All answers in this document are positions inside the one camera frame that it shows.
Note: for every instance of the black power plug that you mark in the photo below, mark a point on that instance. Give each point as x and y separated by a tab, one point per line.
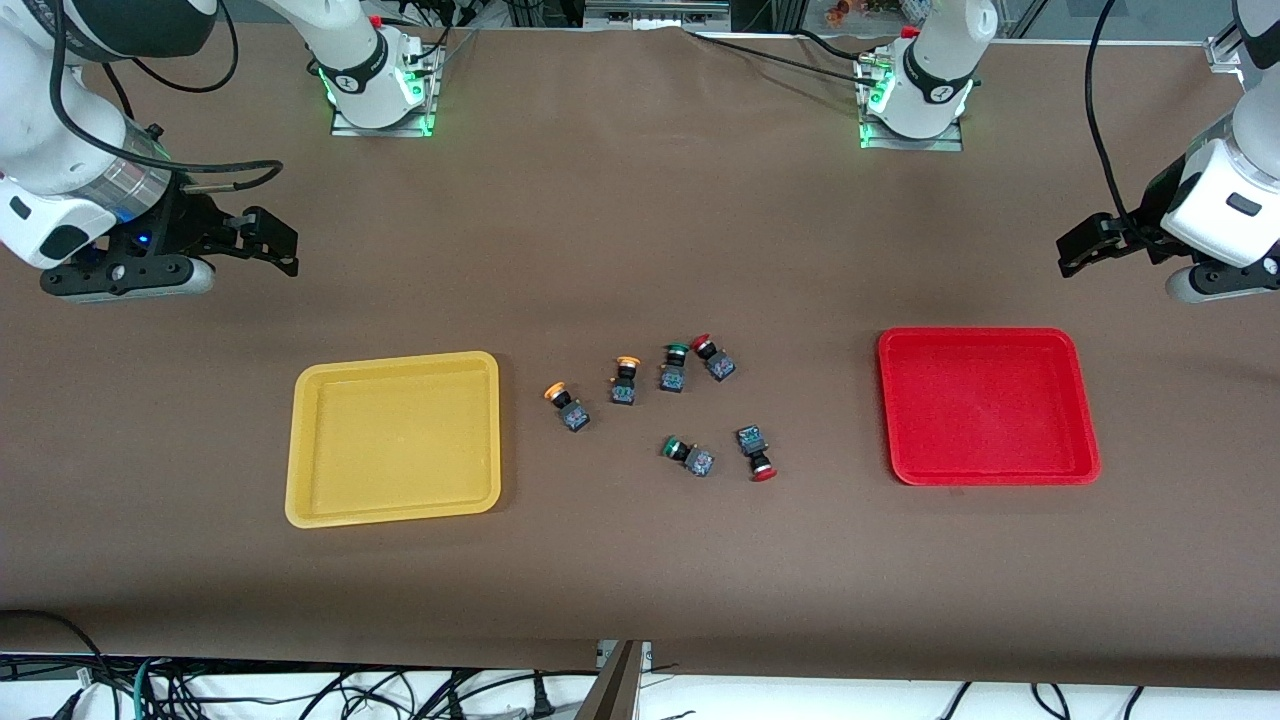
542	700

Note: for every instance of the green push button switch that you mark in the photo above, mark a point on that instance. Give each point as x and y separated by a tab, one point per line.
673	372
692	457

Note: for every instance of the brown table cover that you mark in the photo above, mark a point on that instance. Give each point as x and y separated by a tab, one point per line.
800	580

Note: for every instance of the grey metal rail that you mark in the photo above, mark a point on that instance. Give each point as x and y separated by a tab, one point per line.
655	12

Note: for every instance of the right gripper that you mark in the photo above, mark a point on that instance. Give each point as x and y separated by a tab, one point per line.
180	223

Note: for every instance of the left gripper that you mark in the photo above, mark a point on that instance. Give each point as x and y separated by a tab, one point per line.
1150	220

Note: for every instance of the yellow plastic tray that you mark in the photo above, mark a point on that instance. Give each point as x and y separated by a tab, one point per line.
400	440

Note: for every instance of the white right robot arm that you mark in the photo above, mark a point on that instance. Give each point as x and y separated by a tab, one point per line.
60	120

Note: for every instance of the red push button switch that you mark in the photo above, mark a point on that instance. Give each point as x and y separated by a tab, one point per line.
716	362
755	448

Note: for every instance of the red plastic tray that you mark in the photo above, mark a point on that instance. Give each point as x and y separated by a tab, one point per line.
985	405

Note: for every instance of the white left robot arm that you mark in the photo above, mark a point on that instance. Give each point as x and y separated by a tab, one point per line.
935	70

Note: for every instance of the small white bracket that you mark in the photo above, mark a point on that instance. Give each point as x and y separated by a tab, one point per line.
640	655

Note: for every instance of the aluminium frame profile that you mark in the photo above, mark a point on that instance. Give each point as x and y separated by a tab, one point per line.
1225	52

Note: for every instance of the brown support beam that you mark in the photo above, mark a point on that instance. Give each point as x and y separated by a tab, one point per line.
612	690

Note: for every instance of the yellow push button switch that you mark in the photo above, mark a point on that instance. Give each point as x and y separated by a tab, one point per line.
624	385
570	410

